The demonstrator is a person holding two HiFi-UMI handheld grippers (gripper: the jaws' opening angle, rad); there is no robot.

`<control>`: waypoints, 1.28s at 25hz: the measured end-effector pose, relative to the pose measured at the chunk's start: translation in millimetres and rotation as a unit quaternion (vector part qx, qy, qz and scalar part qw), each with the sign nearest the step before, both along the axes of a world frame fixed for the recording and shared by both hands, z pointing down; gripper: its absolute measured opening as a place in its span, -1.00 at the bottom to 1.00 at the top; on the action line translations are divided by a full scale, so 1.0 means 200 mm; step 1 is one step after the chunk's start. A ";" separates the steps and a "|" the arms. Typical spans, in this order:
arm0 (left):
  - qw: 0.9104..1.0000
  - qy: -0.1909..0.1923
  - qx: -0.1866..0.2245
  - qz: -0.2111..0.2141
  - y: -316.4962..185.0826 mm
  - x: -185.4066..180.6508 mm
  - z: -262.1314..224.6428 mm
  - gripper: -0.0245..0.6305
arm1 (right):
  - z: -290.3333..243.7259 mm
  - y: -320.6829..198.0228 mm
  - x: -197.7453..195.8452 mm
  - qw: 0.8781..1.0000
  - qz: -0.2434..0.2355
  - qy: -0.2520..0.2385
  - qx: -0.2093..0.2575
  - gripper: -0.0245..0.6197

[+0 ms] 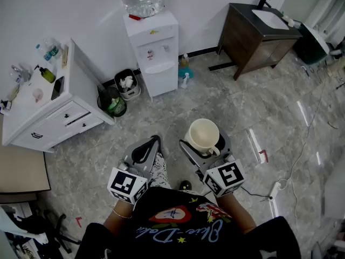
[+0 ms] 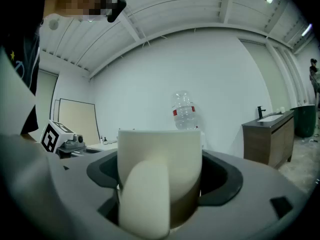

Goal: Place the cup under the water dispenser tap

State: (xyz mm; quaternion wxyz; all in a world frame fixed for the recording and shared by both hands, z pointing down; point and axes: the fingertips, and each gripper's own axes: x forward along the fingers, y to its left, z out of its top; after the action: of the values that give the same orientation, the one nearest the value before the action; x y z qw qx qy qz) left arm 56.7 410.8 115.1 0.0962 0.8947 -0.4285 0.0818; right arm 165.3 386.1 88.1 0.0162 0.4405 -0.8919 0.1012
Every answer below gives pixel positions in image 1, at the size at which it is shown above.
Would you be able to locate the person's left forearm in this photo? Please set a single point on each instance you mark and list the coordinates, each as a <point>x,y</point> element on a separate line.
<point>120,217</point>

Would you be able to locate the beige board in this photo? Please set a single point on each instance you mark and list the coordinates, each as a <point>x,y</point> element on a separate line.
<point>21,169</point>

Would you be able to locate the person's right forearm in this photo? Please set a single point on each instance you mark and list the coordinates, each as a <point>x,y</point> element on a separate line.
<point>237,213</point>

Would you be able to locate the white power strip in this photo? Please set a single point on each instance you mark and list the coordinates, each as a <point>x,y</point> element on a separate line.
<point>275,190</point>

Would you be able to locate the person's black shoe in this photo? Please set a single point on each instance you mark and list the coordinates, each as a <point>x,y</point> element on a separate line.
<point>185,185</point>

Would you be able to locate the black phone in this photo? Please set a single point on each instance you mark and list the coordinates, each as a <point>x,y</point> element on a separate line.
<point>57,88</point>

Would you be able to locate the clear glass container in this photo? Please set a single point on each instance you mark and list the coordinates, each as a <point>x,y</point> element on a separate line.
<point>21,74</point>

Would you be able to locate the white spray bottle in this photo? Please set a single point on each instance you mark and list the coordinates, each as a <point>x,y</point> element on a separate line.
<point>185,81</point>

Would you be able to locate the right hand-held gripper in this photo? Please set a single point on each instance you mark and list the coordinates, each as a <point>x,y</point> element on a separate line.
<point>223,177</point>

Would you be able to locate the white drawer cabinet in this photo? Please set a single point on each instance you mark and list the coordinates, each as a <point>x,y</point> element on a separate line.
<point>54,112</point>

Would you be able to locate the white sink basin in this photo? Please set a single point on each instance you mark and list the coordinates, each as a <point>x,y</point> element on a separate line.
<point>270,19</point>

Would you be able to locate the black faucet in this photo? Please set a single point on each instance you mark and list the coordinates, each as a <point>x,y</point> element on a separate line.
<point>262,1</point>

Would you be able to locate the yellow liquid bottle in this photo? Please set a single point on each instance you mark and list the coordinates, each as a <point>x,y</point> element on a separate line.
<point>185,61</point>

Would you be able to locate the black printed t-shirt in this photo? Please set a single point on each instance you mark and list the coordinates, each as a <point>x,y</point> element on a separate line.
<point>188,233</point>

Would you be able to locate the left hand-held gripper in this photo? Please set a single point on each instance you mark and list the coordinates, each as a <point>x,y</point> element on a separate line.
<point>126,183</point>

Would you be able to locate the green pump soap bottle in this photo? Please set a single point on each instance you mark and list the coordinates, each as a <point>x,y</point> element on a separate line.
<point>48,75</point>

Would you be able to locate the person's patterned trouser leg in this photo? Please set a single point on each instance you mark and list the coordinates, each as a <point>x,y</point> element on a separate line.
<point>160,171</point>

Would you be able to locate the brown vanity cabinet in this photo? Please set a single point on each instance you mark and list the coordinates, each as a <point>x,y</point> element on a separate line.
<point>242,39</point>

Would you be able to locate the white waste bin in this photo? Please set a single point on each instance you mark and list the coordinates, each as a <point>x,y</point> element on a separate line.
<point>128,86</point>

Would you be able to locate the dark green tub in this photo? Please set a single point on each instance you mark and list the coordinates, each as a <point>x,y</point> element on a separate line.
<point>307,47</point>

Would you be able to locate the black mesh waste bin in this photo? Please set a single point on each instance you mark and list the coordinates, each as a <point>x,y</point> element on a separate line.
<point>106,98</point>

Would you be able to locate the white water dispenser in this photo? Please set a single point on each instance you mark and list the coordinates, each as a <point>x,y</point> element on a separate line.
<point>159,71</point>

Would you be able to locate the small plastic water bottle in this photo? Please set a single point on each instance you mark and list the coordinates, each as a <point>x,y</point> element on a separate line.
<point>49,51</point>

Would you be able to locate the black office chair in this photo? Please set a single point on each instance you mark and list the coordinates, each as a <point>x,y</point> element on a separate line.
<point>54,231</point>

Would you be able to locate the white soap dispenser bottle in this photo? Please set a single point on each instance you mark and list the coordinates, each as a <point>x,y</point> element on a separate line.
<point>288,20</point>

